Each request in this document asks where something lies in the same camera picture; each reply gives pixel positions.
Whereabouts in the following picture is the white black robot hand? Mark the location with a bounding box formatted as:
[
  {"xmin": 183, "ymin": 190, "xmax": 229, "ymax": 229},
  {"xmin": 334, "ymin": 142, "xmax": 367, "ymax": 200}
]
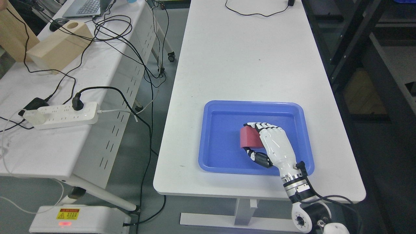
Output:
[{"xmin": 244, "ymin": 122, "xmax": 301, "ymax": 182}]

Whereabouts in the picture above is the pink block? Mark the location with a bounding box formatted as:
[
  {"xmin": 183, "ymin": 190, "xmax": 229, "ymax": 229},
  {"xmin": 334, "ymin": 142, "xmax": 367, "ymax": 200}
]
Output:
[{"xmin": 240, "ymin": 126, "xmax": 264, "ymax": 149}]

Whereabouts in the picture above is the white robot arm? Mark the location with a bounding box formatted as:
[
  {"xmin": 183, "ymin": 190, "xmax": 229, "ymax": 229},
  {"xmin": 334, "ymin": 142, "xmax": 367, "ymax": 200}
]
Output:
[{"xmin": 282, "ymin": 174, "xmax": 349, "ymax": 234}]

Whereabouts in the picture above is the blue plastic tray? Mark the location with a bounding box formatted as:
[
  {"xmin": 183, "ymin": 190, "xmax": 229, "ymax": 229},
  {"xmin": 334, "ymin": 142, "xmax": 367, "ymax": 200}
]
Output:
[{"xmin": 199, "ymin": 100, "xmax": 315, "ymax": 176}]

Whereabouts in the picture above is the black metal shelf right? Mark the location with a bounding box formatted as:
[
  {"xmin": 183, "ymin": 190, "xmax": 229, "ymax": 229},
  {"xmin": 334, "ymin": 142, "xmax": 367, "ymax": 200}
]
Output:
[{"xmin": 303, "ymin": 0, "xmax": 416, "ymax": 234}]

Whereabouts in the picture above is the white table with leg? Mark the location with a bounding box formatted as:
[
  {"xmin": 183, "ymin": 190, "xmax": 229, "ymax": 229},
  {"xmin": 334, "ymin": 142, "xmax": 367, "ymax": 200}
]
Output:
[{"xmin": 153, "ymin": 0, "xmax": 366, "ymax": 232}]

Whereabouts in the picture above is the white folding desk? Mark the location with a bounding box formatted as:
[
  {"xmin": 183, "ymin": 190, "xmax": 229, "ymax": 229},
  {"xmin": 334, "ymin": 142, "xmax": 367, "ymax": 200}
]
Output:
[{"xmin": 1, "ymin": 0, "xmax": 156, "ymax": 211}]

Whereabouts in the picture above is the white power strip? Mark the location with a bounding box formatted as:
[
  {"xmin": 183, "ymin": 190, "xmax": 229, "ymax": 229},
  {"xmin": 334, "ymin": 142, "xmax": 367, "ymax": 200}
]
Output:
[{"xmin": 23, "ymin": 102, "xmax": 100, "ymax": 129}]

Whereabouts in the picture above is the white floor device box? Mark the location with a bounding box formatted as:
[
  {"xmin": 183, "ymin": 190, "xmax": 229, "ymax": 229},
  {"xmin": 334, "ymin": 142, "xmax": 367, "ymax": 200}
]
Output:
[{"xmin": 29, "ymin": 205, "xmax": 131, "ymax": 234}]

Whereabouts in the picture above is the wooden box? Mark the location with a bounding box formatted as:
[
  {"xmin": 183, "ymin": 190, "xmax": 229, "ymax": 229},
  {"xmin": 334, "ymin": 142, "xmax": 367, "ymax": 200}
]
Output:
[{"xmin": 27, "ymin": 20, "xmax": 93, "ymax": 74}]

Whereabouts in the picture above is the laptop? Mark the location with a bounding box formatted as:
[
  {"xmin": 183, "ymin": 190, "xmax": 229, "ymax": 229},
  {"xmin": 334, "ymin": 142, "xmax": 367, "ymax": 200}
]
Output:
[{"xmin": 62, "ymin": 0, "xmax": 112, "ymax": 18}]

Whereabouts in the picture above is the cardboard box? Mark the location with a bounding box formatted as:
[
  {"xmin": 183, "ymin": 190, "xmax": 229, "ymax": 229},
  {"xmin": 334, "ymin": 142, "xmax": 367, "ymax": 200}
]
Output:
[{"xmin": 0, "ymin": 0, "xmax": 40, "ymax": 62}]

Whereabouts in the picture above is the black cable on table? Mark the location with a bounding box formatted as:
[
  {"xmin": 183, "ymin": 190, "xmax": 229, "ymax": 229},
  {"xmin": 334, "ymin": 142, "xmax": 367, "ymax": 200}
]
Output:
[{"xmin": 225, "ymin": 0, "xmax": 295, "ymax": 17}]

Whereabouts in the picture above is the black floor cable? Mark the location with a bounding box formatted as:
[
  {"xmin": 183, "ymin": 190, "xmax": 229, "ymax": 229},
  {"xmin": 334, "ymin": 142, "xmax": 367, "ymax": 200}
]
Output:
[{"xmin": 73, "ymin": 86, "xmax": 167, "ymax": 234}]

